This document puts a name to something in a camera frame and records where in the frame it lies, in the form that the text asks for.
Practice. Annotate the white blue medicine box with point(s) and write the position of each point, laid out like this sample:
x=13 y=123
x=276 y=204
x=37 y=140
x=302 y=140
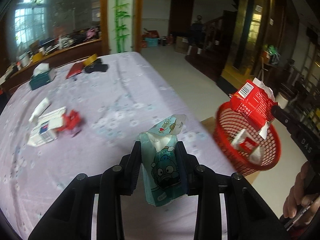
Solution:
x=46 y=128

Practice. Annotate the black flat device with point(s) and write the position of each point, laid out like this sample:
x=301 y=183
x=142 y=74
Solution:
x=96 y=66

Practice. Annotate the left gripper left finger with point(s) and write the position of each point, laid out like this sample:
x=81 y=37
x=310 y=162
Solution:
x=70 y=216

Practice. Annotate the wooden sideboard cabinet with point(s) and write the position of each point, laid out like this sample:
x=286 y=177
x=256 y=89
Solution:
x=56 y=59

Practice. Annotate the floral purple tablecloth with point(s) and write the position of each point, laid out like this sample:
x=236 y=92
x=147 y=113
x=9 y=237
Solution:
x=135 y=93

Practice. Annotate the gold pillar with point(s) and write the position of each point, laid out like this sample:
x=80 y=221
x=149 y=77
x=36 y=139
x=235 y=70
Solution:
x=249 y=35

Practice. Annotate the torn red cardboard box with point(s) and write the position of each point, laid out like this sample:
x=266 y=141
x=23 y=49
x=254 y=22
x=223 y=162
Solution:
x=254 y=101

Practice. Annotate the red envelope packet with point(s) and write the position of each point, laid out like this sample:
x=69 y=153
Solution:
x=75 y=69

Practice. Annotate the person right hand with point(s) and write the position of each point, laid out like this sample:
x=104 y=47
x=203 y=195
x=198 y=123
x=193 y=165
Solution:
x=297 y=197

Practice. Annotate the white spray bottle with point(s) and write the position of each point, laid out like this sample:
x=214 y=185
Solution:
x=39 y=109

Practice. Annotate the teal cartoon tissue pack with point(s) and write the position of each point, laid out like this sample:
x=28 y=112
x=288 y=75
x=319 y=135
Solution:
x=162 y=183

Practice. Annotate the white red wrapper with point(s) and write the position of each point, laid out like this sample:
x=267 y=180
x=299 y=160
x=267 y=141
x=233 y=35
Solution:
x=243 y=141

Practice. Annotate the red paper bag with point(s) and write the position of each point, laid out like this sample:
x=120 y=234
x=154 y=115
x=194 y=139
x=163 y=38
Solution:
x=71 y=123

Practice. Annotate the red plastic mesh basket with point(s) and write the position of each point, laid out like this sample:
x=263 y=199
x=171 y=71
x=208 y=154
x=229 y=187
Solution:
x=230 y=124

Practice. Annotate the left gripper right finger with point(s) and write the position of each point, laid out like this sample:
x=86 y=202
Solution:
x=248 y=215

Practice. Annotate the dark green tissue box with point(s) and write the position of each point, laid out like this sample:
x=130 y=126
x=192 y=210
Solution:
x=42 y=75

